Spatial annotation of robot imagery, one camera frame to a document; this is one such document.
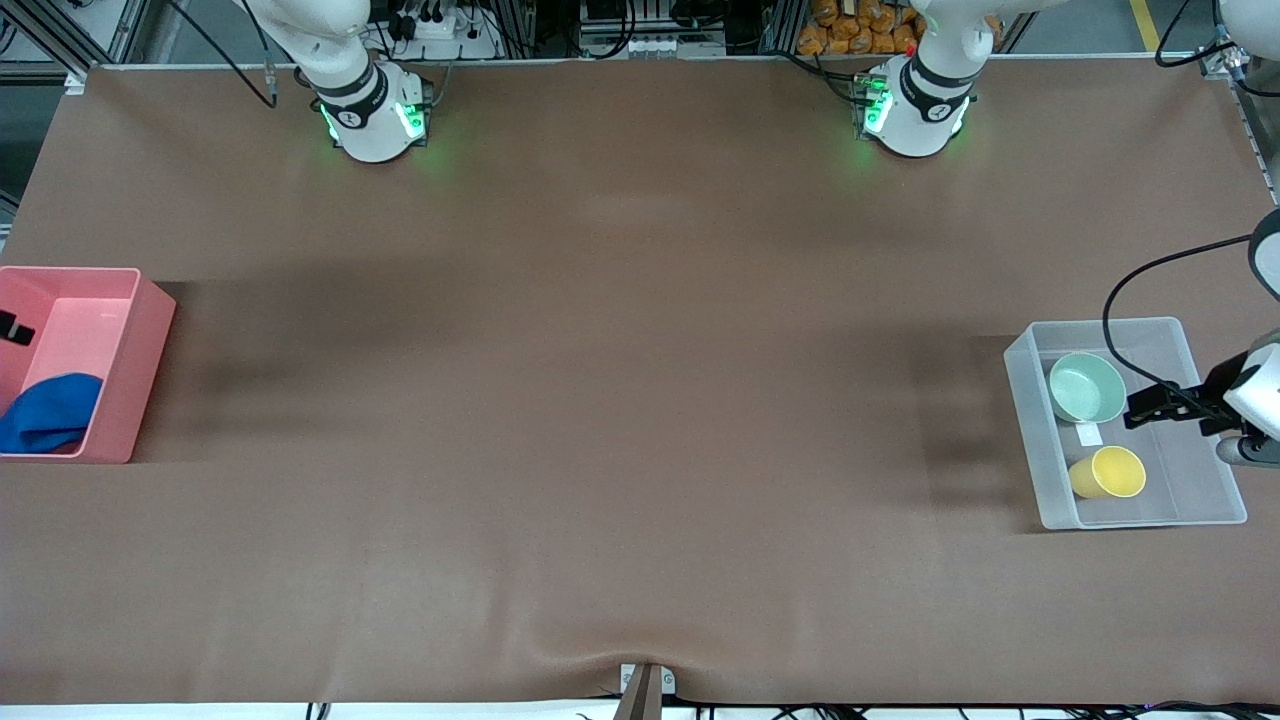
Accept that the light green bowl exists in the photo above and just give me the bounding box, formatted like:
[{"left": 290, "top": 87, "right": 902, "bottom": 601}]
[{"left": 1048, "top": 352, "right": 1128, "bottom": 424}]

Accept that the yellow cup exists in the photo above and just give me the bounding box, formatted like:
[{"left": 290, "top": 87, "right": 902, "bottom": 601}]
[{"left": 1068, "top": 445, "right": 1148, "bottom": 500}]

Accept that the blue cloth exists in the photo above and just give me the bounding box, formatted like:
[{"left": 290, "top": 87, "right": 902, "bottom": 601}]
[{"left": 0, "top": 372, "right": 105, "bottom": 456}]

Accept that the clear plastic bin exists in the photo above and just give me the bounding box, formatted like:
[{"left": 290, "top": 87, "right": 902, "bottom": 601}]
[{"left": 1003, "top": 318, "right": 1249, "bottom": 530}]

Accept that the pink plastic bin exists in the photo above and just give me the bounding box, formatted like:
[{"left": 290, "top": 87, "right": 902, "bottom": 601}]
[{"left": 0, "top": 266, "right": 178, "bottom": 464}]

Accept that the orange bagged items pile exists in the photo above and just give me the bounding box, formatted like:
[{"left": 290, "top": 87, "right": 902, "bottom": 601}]
[{"left": 797, "top": 0, "right": 926, "bottom": 57}]

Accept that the white power strip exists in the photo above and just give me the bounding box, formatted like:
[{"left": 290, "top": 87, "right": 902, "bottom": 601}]
[{"left": 385, "top": 0, "right": 503, "bottom": 61}]

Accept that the brown table mat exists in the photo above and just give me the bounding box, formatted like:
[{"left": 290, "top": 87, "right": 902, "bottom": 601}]
[{"left": 0, "top": 55, "right": 1280, "bottom": 706}]

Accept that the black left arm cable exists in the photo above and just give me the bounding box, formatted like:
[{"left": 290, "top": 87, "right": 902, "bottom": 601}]
[{"left": 1102, "top": 235, "right": 1257, "bottom": 399}]

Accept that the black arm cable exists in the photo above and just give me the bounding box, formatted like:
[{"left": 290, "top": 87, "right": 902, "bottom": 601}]
[
  {"left": 165, "top": 0, "right": 280, "bottom": 110},
  {"left": 1102, "top": 235, "right": 1257, "bottom": 399}
]

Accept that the aluminium frame profile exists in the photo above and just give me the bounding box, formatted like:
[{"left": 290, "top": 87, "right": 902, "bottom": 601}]
[
  {"left": 0, "top": 0, "right": 151, "bottom": 86},
  {"left": 1195, "top": 20, "right": 1280, "bottom": 206}
]

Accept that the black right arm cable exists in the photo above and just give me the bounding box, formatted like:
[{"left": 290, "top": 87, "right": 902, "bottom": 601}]
[{"left": 165, "top": 0, "right": 280, "bottom": 110}]

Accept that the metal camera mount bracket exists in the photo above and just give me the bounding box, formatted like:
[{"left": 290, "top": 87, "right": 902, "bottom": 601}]
[{"left": 615, "top": 662, "right": 677, "bottom": 720}]

